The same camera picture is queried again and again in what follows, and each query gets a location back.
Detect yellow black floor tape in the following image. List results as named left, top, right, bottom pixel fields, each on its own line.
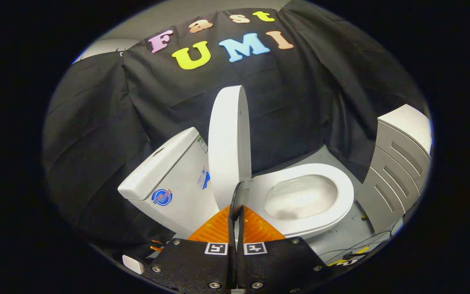
left=327, top=245, right=371, bottom=267

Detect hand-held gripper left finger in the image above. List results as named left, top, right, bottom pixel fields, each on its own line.
left=141, top=182, right=244, bottom=294

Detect thin black floor cables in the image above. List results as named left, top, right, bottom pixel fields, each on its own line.
left=318, top=231, right=392, bottom=263

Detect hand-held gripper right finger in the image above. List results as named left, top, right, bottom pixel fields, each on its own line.
left=235, top=204, right=334, bottom=294

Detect small white device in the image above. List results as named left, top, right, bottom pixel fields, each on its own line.
left=121, top=254, right=146, bottom=275

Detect white grey cabinet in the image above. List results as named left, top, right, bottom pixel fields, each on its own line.
left=356, top=104, right=432, bottom=234

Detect black backdrop cloth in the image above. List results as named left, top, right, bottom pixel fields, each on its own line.
left=41, top=0, right=430, bottom=263

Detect white toilet seat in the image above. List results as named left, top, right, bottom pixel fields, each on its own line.
left=241, top=163, right=355, bottom=238

